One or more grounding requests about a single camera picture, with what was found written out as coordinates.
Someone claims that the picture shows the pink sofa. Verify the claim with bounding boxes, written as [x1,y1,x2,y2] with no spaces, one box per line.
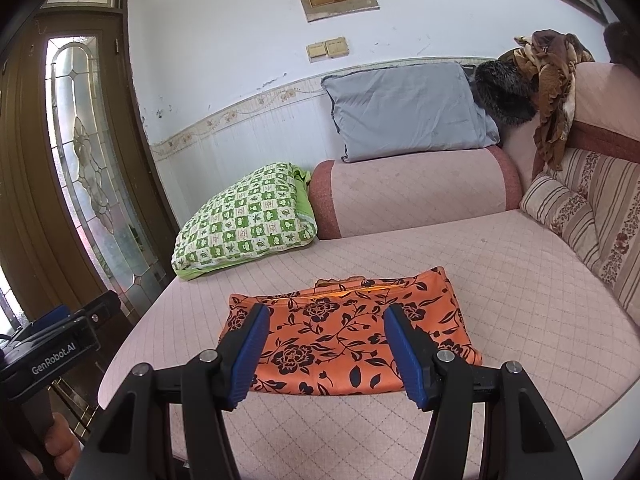
[97,60,640,480]

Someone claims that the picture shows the large striped floral cushion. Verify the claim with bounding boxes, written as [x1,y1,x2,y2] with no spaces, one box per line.
[547,147,640,316]

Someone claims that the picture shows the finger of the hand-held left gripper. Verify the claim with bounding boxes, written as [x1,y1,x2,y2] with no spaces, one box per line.
[75,290,122,335]

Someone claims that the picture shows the dark furry cloth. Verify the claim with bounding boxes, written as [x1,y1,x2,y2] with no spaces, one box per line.
[472,59,541,126]

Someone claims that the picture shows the orange floral shirt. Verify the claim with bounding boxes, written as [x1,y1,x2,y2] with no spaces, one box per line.
[218,266,483,396]

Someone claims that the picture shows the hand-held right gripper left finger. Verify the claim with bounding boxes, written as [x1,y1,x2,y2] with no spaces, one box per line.
[82,302,272,480]

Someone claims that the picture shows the person's left hand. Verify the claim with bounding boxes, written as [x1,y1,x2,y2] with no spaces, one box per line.
[17,411,84,479]

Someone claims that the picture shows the dark brown cloth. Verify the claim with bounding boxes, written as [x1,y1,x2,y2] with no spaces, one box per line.
[602,22,640,68]

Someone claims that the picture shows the grey pillow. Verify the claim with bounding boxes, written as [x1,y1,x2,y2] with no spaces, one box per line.
[321,62,501,163]

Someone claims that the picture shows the small striped floral cushion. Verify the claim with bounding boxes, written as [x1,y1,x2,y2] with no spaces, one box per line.
[520,172,596,256]

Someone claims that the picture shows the green checked pillow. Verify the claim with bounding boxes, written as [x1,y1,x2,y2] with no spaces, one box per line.
[171,162,319,281]

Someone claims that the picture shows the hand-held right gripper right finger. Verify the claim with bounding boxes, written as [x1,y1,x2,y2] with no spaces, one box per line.
[382,302,583,480]

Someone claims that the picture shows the brown scarf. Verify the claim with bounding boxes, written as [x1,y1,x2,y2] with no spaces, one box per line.
[514,30,596,178]

